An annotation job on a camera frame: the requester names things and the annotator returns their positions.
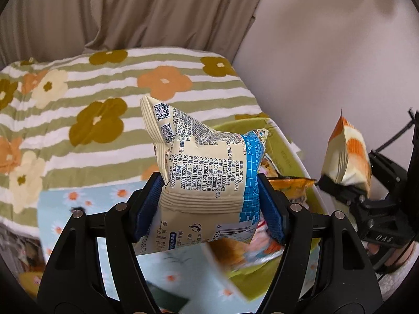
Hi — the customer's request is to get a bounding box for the light blue floral sheet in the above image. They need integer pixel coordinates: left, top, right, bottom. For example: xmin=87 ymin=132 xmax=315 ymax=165
xmin=37 ymin=180 xmax=274 ymax=314

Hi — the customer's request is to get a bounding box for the black cable tie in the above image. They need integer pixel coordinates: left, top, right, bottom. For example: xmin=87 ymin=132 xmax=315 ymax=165
xmin=373 ymin=108 xmax=419 ymax=154

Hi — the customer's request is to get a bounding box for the yellow-green cardboard box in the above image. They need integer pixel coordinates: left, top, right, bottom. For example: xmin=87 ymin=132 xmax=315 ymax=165
xmin=209 ymin=118 xmax=328 ymax=303

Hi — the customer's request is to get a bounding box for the green striped floral blanket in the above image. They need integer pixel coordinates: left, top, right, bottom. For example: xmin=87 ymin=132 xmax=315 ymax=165
xmin=0 ymin=48 xmax=272 ymax=236

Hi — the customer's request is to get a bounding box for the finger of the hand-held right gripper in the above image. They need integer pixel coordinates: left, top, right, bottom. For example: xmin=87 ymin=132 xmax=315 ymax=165
xmin=368 ymin=150 xmax=409 ymax=193
xmin=317 ymin=173 xmax=369 ymax=207

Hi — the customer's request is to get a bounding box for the person's right forearm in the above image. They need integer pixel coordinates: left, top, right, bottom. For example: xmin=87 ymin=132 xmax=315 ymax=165
xmin=376 ymin=252 xmax=417 ymax=290

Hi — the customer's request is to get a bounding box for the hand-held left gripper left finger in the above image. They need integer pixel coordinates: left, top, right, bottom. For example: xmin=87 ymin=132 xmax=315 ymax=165
xmin=37 ymin=172 xmax=164 ymax=314

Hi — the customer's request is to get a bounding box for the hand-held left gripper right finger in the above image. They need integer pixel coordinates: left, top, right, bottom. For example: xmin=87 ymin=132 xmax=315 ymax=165
xmin=257 ymin=173 xmax=383 ymax=314

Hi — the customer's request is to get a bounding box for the cream and blue snack packet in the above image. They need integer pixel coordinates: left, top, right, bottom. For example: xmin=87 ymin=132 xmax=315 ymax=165
xmin=140 ymin=95 xmax=285 ymax=275

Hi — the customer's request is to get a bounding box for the yellow box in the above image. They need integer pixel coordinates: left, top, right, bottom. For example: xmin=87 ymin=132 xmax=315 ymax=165
xmin=18 ymin=270 xmax=44 ymax=298

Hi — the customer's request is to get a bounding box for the beige curtain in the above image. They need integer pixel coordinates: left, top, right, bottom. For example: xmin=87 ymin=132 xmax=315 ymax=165
xmin=0 ymin=0 xmax=273 ymax=70

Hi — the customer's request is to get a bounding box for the orange and cream snack packet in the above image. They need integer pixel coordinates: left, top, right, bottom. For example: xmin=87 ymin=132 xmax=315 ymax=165
xmin=321 ymin=108 xmax=374 ymax=192

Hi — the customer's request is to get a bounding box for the person's right hand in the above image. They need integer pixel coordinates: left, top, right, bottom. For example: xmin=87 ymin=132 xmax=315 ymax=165
xmin=367 ymin=241 xmax=411 ymax=268

